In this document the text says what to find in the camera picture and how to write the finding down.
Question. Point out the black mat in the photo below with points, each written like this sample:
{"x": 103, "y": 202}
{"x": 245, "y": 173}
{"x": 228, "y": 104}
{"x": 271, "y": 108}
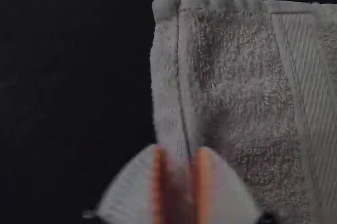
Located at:
{"x": 73, "y": 63}

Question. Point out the pale towel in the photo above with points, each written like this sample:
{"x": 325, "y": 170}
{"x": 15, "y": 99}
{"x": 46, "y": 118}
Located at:
{"x": 250, "y": 89}

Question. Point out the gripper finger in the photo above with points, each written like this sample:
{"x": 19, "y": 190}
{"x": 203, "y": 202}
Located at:
{"x": 223, "y": 197}
{"x": 131, "y": 192}

